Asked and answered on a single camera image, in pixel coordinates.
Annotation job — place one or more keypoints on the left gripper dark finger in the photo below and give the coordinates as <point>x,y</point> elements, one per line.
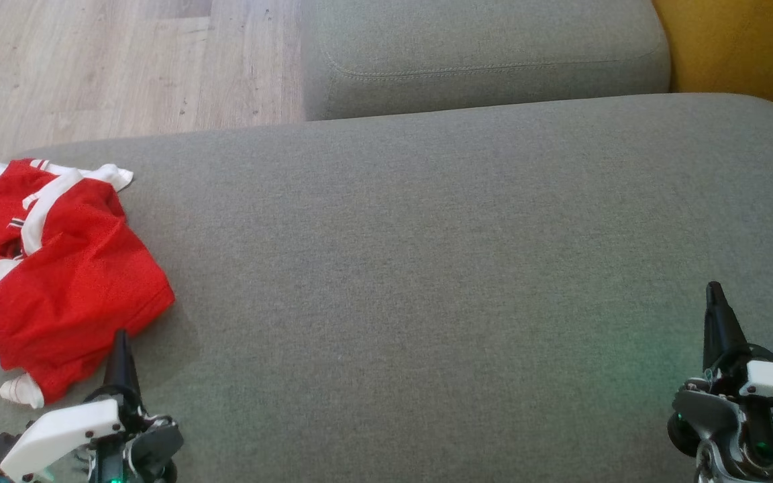
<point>122,369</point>

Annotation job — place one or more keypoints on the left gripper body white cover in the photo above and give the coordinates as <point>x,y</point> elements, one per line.
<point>71,429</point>

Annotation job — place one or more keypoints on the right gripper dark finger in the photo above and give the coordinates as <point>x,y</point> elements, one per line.
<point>718,329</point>

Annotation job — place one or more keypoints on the red shorts white waistband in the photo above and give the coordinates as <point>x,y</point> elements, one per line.
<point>84,288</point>

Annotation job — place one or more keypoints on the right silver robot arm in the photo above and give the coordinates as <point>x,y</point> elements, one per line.
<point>714,468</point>

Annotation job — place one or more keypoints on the grey fabric sofa seat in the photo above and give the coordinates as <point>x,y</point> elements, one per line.
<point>427,268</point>

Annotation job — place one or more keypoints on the grey fabric sofa cushion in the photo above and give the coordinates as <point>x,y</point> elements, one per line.
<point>480,47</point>

